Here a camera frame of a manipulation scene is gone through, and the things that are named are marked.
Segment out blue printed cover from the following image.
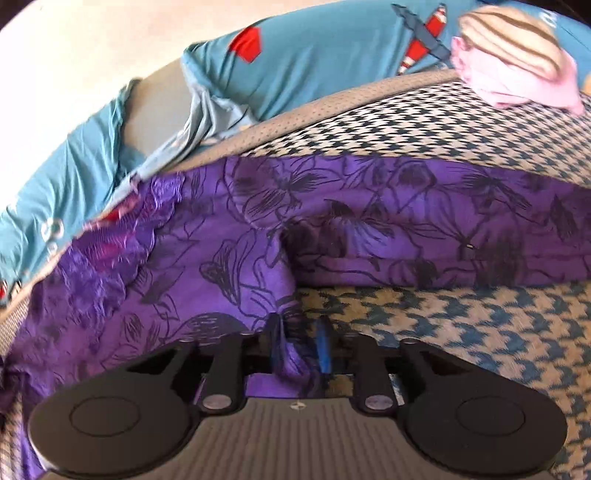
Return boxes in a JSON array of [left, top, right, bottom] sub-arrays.
[[0, 0, 591, 310]]

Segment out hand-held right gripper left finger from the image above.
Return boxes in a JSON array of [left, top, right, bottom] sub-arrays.
[[127, 314, 287, 411]]

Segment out pink striped folded clothes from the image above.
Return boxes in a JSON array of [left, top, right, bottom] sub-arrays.
[[450, 4, 585, 115]]

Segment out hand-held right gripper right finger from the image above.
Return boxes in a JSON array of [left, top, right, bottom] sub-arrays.
[[316, 318, 462, 412]]

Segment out grey backrest cushion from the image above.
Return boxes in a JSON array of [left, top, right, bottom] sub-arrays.
[[124, 58, 197, 171]]

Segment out purple floral sweater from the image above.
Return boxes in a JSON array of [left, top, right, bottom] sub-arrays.
[[0, 154, 591, 480]]

